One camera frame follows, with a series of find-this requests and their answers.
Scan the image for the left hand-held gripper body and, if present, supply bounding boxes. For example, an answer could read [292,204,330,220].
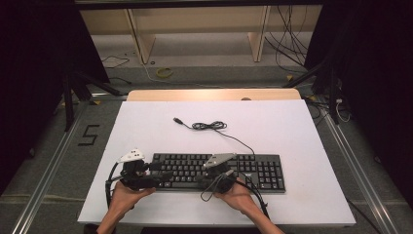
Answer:
[118,148,161,191]

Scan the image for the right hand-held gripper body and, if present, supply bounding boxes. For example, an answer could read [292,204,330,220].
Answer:
[203,152,238,195]

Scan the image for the black keyboard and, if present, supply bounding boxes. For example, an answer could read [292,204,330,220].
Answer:
[149,153,286,194]

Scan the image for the person's left hand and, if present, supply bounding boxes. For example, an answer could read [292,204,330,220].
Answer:
[108,180,157,218]

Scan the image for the person's right hand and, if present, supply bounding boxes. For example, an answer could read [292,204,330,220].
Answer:
[212,177,257,215]

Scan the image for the white foam board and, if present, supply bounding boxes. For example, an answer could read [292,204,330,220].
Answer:
[77,98,357,227]

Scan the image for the wooden table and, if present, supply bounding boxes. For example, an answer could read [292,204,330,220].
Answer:
[126,88,302,102]

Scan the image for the yellow tape roll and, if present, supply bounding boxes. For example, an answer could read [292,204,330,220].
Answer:
[155,66,174,79]

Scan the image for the black tripod stand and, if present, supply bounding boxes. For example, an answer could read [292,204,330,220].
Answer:
[61,69,129,133]
[282,58,342,125]

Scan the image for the light wooden bench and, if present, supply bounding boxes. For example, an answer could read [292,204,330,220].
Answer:
[79,4,322,65]

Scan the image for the black curtain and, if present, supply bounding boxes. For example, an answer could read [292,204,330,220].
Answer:
[0,0,110,196]
[305,0,413,209]

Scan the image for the left hand-held gripper cable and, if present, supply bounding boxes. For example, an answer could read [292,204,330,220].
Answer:
[104,162,126,209]

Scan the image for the black keyboard cable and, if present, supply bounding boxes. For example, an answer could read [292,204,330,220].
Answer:
[172,116,256,156]

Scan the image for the aluminium floor rail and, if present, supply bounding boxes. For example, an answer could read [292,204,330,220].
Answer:
[11,100,91,234]
[319,103,399,234]

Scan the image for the thin black floor cable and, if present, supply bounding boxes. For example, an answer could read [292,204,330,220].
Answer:
[100,55,131,70]

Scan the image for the bundle of black cables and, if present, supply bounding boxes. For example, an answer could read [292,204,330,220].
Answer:
[264,4,310,74]

